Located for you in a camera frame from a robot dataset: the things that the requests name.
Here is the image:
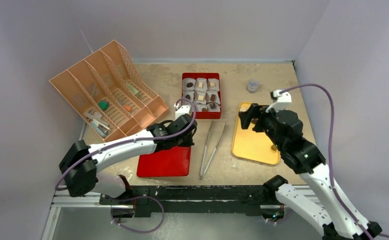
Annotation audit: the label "green block in organizer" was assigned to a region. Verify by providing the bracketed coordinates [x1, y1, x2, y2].
[98, 100, 110, 112]

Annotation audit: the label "red chocolate box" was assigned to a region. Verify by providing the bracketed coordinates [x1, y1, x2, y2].
[181, 72, 223, 120]

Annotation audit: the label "orange block in organizer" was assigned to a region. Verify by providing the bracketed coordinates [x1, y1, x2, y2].
[123, 104, 133, 113]

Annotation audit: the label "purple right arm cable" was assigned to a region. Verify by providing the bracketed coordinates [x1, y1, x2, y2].
[280, 83, 389, 240]

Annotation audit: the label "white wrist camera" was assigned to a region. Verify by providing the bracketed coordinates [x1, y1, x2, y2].
[174, 103, 194, 120]
[265, 89, 292, 113]

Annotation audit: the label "peach plastic file organizer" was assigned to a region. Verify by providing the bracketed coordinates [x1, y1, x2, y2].
[49, 40, 169, 142]

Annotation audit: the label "light green eraser box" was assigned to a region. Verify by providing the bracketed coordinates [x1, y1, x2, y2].
[125, 82, 140, 98]

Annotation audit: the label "red box lid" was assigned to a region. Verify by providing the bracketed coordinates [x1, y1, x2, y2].
[136, 146, 192, 178]

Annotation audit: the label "small clear plastic cup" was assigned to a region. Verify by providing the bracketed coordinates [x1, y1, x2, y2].
[246, 78, 260, 93]

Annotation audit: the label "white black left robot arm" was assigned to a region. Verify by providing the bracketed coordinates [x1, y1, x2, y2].
[55, 113, 197, 205]

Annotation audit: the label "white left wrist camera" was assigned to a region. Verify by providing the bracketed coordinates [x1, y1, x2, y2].
[174, 103, 194, 120]

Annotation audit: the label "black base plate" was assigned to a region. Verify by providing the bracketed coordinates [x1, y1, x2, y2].
[99, 185, 281, 218]

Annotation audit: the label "metal slotted tongs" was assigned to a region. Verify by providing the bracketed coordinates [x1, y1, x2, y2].
[199, 120, 228, 179]

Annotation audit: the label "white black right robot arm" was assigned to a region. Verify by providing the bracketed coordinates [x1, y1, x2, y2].
[238, 103, 382, 240]

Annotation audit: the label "brown rectangular chocolate bar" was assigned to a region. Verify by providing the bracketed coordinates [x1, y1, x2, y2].
[210, 94, 216, 102]

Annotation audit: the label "yellow plastic tray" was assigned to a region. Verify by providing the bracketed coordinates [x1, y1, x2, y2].
[231, 116, 281, 165]

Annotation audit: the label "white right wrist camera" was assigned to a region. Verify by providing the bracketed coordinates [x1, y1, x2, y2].
[265, 89, 292, 113]

